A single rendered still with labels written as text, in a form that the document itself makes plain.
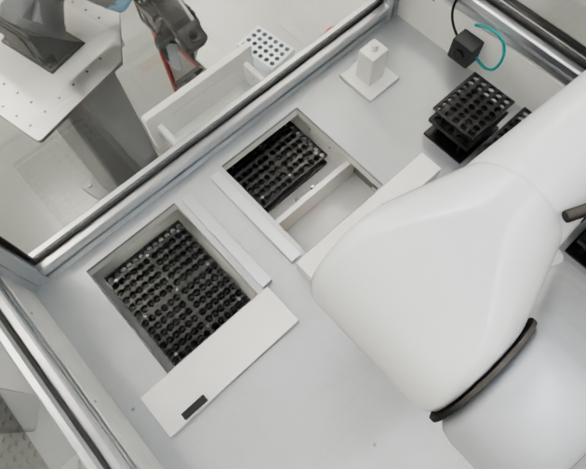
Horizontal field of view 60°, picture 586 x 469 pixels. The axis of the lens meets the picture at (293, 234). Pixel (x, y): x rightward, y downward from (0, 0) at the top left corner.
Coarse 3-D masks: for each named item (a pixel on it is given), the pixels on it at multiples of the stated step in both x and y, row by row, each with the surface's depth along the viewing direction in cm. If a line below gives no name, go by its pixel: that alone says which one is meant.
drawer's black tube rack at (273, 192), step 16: (288, 128) 107; (272, 144) 109; (288, 144) 106; (304, 144) 106; (240, 160) 105; (256, 160) 104; (272, 160) 104; (288, 160) 108; (304, 160) 104; (320, 160) 104; (240, 176) 103; (256, 176) 106; (272, 176) 103; (288, 176) 103; (304, 176) 106; (256, 192) 102; (272, 192) 102; (288, 192) 105; (272, 208) 104
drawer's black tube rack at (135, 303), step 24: (168, 240) 98; (192, 240) 98; (144, 264) 97; (168, 264) 97; (192, 264) 96; (216, 264) 99; (120, 288) 95; (144, 288) 95; (168, 288) 98; (192, 288) 95; (216, 288) 98; (240, 288) 94; (144, 312) 93; (168, 312) 93; (192, 312) 93; (216, 312) 96; (168, 336) 91; (192, 336) 91
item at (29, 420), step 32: (0, 320) 72; (0, 352) 64; (0, 384) 57; (32, 384) 65; (0, 416) 51; (32, 416) 58; (64, 416) 66; (0, 448) 47; (32, 448) 52; (64, 448) 59
